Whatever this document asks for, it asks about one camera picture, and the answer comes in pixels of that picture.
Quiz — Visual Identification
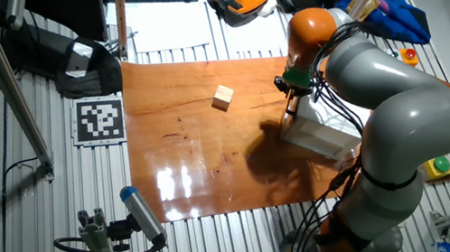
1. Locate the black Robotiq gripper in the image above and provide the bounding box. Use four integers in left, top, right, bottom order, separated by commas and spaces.
268, 76, 315, 119

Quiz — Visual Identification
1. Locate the light wooden cube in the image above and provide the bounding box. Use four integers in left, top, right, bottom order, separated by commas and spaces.
211, 83, 236, 113

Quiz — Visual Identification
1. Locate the glossy orange wooden board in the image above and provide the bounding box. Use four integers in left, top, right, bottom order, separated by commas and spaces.
95, 29, 450, 252

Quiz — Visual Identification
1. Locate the orange red-button box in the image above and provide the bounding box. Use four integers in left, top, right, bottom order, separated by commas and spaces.
399, 46, 422, 70

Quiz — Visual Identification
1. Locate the blue cloth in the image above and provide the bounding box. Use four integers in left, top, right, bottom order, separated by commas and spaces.
327, 0, 438, 47

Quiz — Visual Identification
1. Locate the white printed paper sheet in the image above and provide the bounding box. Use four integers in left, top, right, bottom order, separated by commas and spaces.
99, 0, 219, 65

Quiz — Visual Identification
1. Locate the yellow green-button box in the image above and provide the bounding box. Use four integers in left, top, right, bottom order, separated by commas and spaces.
419, 152, 450, 184

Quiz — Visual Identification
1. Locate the black white fiducial marker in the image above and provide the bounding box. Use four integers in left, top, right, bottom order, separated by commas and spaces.
65, 89, 134, 155

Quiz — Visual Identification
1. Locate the black fabric bag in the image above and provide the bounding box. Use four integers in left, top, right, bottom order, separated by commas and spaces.
0, 18, 132, 108

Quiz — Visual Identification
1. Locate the shiny grey rectangular device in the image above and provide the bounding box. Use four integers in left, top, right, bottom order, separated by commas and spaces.
63, 39, 96, 80

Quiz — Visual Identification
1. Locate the white plastic drawer cabinet frame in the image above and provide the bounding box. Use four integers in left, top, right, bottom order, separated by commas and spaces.
276, 90, 370, 164

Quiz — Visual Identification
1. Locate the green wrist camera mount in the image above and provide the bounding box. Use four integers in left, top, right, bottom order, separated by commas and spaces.
279, 64, 314, 90

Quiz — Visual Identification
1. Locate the brass bracket plate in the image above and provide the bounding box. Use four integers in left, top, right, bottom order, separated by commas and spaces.
345, 0, 382, 25

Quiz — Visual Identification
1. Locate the silver camera with blue end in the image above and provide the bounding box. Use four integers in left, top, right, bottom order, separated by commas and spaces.
111, 183, 176, 250

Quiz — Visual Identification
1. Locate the short aluminium profile mount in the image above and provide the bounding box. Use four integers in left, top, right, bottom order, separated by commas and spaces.
70, 204, 134, 252

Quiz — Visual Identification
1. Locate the silver depth camera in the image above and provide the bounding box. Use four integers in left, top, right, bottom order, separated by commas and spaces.
1, 0, 28, 33

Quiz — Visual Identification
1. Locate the thin black cable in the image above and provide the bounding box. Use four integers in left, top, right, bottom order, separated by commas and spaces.
0, 151, 40, 252

